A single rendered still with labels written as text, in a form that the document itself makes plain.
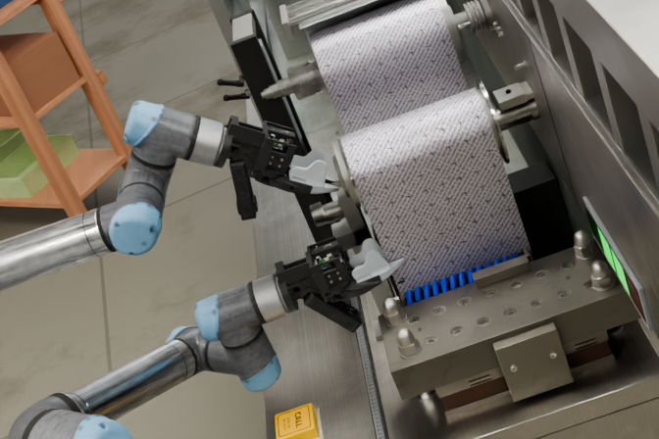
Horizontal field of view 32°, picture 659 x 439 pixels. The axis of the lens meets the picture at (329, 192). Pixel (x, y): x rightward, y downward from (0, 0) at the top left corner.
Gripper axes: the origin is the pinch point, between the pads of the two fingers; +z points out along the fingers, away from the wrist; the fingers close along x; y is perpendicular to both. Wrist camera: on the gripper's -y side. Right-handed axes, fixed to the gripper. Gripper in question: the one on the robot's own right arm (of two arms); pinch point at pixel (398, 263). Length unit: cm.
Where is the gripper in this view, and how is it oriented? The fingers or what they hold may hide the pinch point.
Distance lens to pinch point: 192.0
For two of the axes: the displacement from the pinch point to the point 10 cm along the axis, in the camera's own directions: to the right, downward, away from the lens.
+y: -3.4, -8.2, -4.6
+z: 9.4, -3.4, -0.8
